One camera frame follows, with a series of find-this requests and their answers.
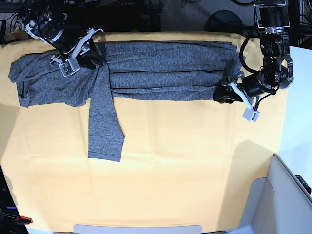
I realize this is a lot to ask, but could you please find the grey long-sleeve T-shirt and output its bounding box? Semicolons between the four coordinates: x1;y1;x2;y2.
8;41;241;162

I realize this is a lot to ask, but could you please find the black round stand base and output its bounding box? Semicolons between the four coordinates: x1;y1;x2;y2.
204;10;243;34

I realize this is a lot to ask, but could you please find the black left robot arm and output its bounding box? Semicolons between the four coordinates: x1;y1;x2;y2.
213;0;293;103

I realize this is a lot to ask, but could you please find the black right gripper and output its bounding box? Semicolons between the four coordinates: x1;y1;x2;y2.
39;24;103;70

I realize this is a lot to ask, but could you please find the white plastic tray edge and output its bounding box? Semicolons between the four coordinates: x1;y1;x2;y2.
73;225;202;234

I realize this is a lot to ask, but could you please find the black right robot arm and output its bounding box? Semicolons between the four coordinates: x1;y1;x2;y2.
20;0;103;76

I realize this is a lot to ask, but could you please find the red black clamp left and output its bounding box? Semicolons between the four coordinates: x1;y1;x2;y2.
14;216;33;225

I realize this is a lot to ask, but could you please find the white cardboard box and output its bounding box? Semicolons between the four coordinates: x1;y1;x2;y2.
237;155;312;234

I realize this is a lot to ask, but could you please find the yellow table cloth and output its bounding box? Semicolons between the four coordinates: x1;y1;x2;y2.
0;39;287;232

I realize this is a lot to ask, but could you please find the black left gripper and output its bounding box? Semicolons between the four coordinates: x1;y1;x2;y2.
213;72;270;104

